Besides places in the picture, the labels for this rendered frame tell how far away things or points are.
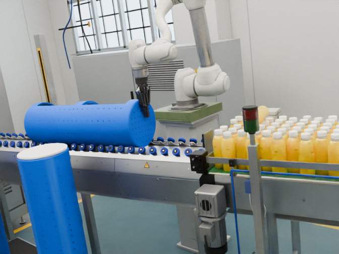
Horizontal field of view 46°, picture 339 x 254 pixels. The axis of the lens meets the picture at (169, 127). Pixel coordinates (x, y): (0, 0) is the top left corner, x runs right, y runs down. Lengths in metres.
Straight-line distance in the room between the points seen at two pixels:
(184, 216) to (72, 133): 1.05
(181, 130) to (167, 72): 1.44
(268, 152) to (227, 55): 2.17
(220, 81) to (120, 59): 2.12
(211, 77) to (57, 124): 1.02
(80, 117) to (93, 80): 2.56
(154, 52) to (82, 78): 3.05
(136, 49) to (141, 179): 0.73
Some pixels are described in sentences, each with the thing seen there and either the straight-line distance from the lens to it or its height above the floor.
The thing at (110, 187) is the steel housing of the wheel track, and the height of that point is 0.71.
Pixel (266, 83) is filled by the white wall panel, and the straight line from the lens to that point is 4.95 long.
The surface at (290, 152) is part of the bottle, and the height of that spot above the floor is 1.00.
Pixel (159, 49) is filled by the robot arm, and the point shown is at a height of 1.51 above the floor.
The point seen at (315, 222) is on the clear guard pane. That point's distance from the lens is 1.85.
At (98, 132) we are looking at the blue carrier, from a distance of 2.40.
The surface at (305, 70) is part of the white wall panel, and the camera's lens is 4.72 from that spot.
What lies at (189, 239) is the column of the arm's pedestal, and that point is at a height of 0.09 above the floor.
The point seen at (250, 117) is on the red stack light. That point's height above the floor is 1.22.
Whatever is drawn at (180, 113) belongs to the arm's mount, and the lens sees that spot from 2.68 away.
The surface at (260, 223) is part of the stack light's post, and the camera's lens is 1.80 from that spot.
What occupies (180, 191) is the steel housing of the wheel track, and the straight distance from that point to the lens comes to 2.25.
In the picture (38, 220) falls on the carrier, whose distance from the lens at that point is 2.40.
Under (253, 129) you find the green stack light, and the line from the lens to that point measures 1.64.
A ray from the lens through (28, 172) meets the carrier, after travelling 2.30.
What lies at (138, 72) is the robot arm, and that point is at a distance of 2.28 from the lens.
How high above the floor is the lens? 1.59
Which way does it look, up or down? 13 degrees down
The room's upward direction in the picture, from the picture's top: 7 degrees counter-clockwise
